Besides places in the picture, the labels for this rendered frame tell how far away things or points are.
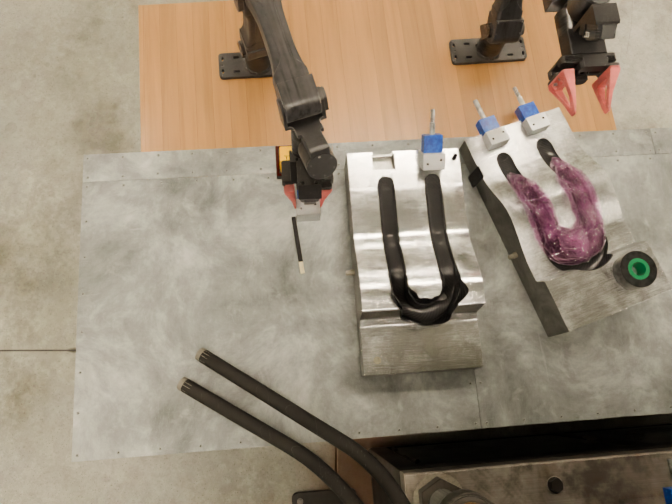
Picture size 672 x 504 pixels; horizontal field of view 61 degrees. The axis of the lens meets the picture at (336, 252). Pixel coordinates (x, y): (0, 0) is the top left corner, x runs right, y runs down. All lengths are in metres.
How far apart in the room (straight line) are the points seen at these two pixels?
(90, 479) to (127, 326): 0.96
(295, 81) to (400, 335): 0.58
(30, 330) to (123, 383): 1.02
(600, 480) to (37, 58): 2.45
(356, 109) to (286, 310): 0.54
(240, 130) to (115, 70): 1.20
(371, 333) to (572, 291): 0.44
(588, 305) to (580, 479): 0.39
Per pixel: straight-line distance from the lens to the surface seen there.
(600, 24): 1.11
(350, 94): 1.51
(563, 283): 1.33
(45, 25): 2.80
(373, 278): 1.20
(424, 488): 1.32
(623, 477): 1.49
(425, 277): 1.22
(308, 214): 1.20
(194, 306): 1.34
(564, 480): 1.44
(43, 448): 2.28
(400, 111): 1.50
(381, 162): 1.36
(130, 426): 1.35
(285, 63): 1.05
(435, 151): 1.32
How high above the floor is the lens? 2.09
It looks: 75 degrees down
